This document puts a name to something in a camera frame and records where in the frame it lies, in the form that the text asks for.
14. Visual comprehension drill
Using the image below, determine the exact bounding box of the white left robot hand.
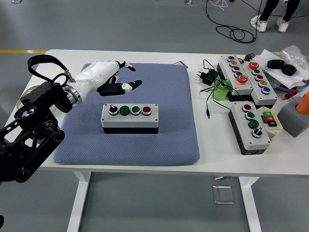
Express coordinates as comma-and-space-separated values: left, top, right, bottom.
72, 60, 143, 97

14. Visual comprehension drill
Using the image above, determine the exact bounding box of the grey four-button control box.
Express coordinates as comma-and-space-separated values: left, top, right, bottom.
100, 103, 159, 135
228, 101, 271, 156

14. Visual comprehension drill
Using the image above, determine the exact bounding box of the five-button box, red mushroom button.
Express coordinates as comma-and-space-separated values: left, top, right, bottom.
216, 55, 253, 102
241, 61, 279, 106

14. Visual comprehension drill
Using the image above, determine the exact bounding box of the beige shallow tray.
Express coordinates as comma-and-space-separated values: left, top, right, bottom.
15, 85, 58, 116

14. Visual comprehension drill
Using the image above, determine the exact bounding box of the blue-grey fabric mat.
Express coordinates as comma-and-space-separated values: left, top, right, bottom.
53, 62, 201, 166

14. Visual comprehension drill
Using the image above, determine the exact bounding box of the black power adapter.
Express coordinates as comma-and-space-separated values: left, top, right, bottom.
196, 68, 218, 86

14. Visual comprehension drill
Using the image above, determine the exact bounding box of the green cup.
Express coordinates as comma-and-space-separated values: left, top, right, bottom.
212, 79, 233, 102

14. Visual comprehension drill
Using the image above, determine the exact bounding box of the white table leg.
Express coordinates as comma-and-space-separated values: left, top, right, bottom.
67, 171, 92, 232
239, 176, 263, 232

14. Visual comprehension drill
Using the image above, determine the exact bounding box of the white paper sheet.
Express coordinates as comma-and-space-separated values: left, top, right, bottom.
248, 49, 309, 89

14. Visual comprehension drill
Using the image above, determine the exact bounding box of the clear floor plate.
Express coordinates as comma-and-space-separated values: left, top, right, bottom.
212, 185, 235, 205

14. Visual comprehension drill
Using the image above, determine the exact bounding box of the person in white shoes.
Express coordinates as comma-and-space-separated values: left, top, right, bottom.
250, 0, 302, 33

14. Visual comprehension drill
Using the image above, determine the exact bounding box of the red valve knob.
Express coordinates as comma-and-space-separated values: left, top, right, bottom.
284, 89, 299, 100

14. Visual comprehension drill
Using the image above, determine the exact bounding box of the clear bubble wrap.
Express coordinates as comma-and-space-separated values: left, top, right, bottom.
274, 44, 309, 78

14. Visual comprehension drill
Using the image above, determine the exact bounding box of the grey block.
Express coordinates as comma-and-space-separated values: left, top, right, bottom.
277, 96, 309, 138

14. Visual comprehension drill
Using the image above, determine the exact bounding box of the blue round plate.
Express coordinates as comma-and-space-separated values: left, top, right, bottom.
275, 81, 309, 92

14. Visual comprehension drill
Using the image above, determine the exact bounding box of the orange cylinder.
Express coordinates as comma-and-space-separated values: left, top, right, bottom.
296, 91, 309, 116

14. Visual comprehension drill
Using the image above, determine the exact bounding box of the black adapter cord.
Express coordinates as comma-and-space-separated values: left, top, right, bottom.
199, 59, 234, 119

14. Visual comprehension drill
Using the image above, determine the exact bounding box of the black floor cable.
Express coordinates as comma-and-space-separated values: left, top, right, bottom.
205, 0, 266, 44

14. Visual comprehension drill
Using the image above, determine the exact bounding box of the black foam ring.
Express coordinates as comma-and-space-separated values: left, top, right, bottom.
267, 59, 285, 70
282, 64, 297, 76

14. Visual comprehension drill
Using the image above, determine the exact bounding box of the cream three-button switch box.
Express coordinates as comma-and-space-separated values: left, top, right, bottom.
256, 106, 283, 140

